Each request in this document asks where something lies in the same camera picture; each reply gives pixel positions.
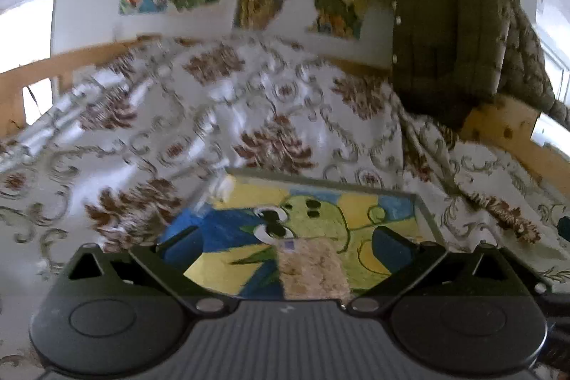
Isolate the wooden bed rail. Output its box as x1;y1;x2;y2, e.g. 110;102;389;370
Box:
1;35;569;196

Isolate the floral patterned bedspread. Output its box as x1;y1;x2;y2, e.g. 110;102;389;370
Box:
1;37;569;379

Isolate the square rice cracker pack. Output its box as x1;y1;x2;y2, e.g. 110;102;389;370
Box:
274;237;352;303

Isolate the window with frame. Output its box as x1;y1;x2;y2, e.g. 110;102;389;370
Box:
1;0;56;125

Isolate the olive quilted down jacket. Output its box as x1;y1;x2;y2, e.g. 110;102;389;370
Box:
392;0;569;129

